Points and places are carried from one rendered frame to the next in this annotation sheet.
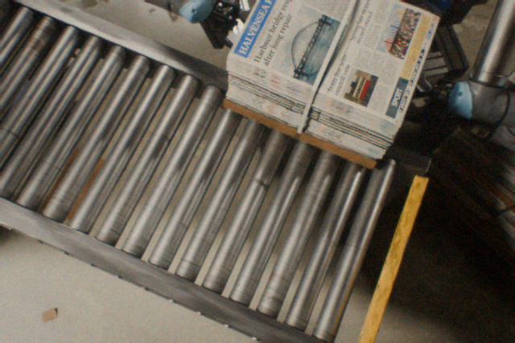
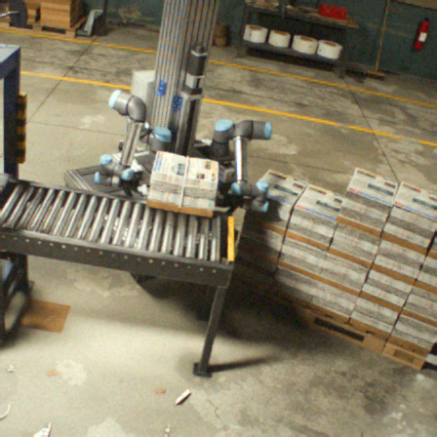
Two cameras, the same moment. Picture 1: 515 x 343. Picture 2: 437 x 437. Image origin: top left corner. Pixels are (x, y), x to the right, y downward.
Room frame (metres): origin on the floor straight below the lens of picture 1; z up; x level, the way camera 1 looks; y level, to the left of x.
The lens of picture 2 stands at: (-2.23, 0.64, 2.56)
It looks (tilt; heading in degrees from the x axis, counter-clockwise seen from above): 32 degrees down; 341
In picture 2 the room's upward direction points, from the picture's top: 12 degrees clockwise
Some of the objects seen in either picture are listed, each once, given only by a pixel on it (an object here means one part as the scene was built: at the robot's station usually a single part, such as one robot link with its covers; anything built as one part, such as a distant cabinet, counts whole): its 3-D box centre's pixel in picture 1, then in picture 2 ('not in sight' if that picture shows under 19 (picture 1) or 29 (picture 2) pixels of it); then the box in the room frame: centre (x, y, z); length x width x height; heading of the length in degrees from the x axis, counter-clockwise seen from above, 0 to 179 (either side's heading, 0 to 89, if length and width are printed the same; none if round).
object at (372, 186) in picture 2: not in sight; (373, 185); (0.45, -1.24, 1.06); 0.37 x 0.29 x 0.01; 144
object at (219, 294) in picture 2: not in sight; (212, 330); (0.01, -0.24, 0.34); 0.06 x 0.06 x 0.68; 76
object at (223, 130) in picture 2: not in sight; (223, 130); (1.27, -0.50, 0.98); 0.13 x 0.12 x 0.14; 87
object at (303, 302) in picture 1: (330, 233); (204, 238); (0.29, -0.18, 0.77); 0.47 x 0.05 x 0.05; 166
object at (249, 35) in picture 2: not in sight; (296, 30); (6.40, -3.03, 0.55); 1.80 x 0.70 x 1.09; 76
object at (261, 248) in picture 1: (278, 211); (179, 234); (0.32, -0.06, 0.77); 0.47 x 0.05 x 0.05; 166
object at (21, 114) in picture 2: not in sight; (20, 129); (1.00, 0.85, 1.05); 0.05 x 0.05 x 0.45; 76
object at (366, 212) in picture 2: not in sight; (368, 201); (0.47, -1.25, 0.95); 0.38 x 0.29 x 0.23; 144
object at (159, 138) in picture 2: not in sight; (160, 139); (1.08, -0.03, 0.98); 0.13 x 0.12 x 0.14; 51
